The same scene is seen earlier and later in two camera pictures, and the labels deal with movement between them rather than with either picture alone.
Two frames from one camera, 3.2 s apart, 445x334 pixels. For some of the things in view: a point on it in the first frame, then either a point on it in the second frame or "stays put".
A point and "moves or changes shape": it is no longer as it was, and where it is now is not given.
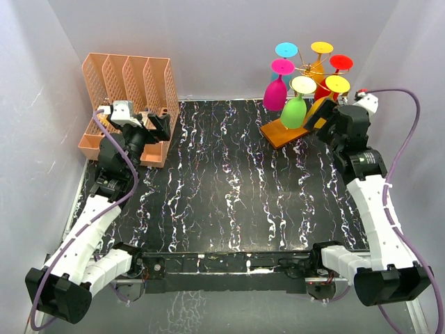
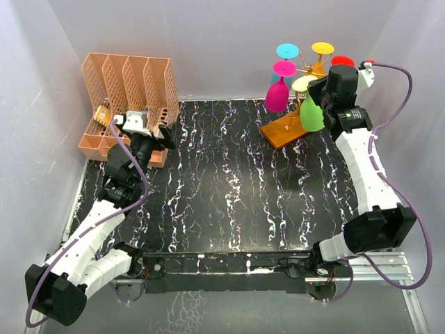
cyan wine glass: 285,50 stays put
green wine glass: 294,112 moves or changes shape
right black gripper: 329,113 to 314,89
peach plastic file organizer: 149,83 stays put
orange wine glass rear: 318,69 stays put
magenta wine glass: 275,92 stays put
